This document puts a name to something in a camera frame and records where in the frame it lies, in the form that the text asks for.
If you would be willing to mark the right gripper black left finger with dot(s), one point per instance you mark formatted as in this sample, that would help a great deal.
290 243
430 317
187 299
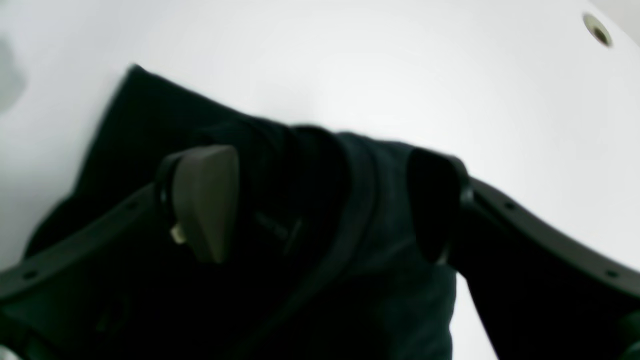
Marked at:
133 284

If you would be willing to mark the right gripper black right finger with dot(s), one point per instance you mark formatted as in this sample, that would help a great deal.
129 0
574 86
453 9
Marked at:
539 294

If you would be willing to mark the black t-shirt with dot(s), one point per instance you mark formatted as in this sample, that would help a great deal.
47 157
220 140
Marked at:
324 262

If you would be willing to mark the left table grommet hole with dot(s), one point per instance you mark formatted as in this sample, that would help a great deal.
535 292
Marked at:
597 30

